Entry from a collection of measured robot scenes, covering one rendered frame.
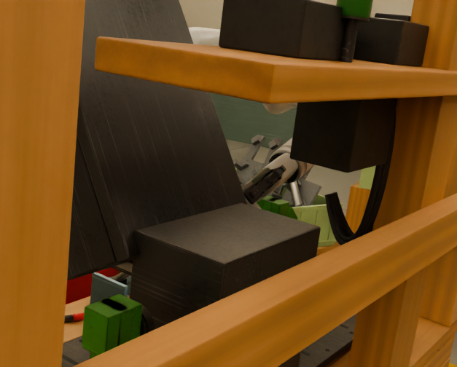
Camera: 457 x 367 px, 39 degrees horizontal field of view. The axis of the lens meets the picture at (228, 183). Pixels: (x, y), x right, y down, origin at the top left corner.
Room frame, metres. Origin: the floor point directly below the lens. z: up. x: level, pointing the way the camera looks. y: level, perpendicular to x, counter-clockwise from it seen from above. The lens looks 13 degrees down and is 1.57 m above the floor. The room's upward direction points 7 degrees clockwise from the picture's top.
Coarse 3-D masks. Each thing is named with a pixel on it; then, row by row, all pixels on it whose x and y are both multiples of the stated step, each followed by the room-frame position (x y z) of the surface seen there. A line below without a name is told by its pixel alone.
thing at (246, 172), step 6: (252, 138) 2.80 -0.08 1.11; (258, 138) 2.78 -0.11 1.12; (264, 138) 2.79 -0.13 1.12; (252, 144) 2.81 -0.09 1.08; (258, 144) 2.79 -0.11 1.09; (252, 150) 2.79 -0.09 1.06; (258, 150) 2.78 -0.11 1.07; (246, 156) 2.79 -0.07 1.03; (252, 156) 2.76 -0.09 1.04; (252, 162) 2.74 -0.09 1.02; (258, 162) 2.72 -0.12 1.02; (246, 168) 2.74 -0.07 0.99; (252, 168) 2.72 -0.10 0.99; (258, 168) 2.69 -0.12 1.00; (240, 174) 2.74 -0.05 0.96; (246, 174) 2.72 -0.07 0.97; (252, 174) 2.69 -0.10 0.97
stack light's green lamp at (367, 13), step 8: (344, 0) 0.93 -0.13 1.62; (352, 0) 0.93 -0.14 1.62; (360, 0) 0.93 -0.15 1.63; (368, 0) 0.93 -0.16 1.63; (344, 8) 0.93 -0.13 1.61; (352, 8) 0.93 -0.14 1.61; (360, 8) 0.93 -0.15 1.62; (368, 8) 0.93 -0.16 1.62; (344, 16) 0.93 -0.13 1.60; (352, 16) 0.93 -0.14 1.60; (360, 16) 0.93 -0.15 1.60; (368, 16) 0.94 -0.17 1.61
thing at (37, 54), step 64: (0, 0) 0.42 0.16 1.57; (64, 0) 0.47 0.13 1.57; (448, 0) 1.22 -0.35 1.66; (0, 64) 0.43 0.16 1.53; (64, 64) 0.47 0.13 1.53; (448, 64) 1.21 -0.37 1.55; (0, 128) 0.43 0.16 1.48; (64, 128) 0.47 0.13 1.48; (448, 128) 1.27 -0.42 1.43; (0, 192) 0.43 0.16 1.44; (64, 192) 0.48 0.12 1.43; (384, 192) 1.25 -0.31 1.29; (448, 192) 1.61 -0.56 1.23; (0, 256) 0.43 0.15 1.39; (64, 256) 0.48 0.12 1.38; (448, 256) 1.59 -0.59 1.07; (0, 320) 0.43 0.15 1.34; (384, 320) 1.22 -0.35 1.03; (448, 320) 1.57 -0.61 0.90
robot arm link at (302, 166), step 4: (280, 148) 1.46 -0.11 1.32; (284, 148) 1.45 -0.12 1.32; (288, 148) 1.45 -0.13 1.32; (276, 152) 1.45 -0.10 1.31; (280, 152) 1.44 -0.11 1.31; (284, 152) 1.44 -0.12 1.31; (288, 152) 1.43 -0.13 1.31; (296, 160) 1.43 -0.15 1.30; (300, 164) 1.42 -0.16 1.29; (304, 164) 1.44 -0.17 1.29; (300, 168) 1.43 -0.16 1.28; (304, 168) 1.44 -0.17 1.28; (300, 172) 1.43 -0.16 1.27; (304, 172) 1.44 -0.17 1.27; (300, 176) 1.44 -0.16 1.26; (296, 180) 1.44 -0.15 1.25
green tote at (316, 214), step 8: (320, 200) 2.51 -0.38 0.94; (296, 208) 2.29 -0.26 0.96; (304, 208) 2.31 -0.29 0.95; (312, 208) 2.33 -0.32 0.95; (320, 208) 2.36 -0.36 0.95; (304, 216) 2.32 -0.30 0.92; (312, 216) 2.34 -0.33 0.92; (320, 216) 2.37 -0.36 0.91; (328, 216) 2.39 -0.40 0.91; (320, 224) 2.37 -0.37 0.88; (328, 224) 2.40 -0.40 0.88; (320, 232) 2.38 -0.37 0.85; (328, 232) 2.40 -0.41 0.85; (320, 240) 2.38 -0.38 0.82; (328, 240) 2.40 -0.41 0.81; (336, 240) 2.43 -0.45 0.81
